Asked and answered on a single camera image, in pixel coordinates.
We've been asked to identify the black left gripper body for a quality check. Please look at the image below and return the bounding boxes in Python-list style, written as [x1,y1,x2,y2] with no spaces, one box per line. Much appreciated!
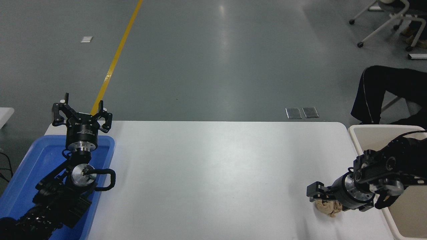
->
[65,113,100,147]

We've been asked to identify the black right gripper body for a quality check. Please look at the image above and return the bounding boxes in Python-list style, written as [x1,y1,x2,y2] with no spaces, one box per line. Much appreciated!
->
[329,175,349,207]

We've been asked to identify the tan paper ball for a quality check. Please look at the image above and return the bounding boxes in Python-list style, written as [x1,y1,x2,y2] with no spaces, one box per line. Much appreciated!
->
[315,197,343,218]

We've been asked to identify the blue plastic tray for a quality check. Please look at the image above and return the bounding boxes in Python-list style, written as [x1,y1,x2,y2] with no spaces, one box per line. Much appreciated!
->
[0,135,115,240]

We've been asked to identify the white side table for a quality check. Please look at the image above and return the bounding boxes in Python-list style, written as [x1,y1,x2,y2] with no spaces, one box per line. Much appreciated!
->
[0,108,15,130]

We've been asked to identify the large pale plastic bin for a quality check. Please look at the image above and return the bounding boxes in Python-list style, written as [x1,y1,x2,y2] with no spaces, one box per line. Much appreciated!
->
[348,125,427,240]

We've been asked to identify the person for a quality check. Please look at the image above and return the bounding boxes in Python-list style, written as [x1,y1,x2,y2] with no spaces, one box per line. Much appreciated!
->
[350,65,427,130]

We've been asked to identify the white wheeled chair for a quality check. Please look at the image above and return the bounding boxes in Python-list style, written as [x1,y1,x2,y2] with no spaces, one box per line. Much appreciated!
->
[349,0,427,52]

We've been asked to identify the black cable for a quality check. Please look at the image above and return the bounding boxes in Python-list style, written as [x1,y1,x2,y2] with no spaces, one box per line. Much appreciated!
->
[0,152,14,184]

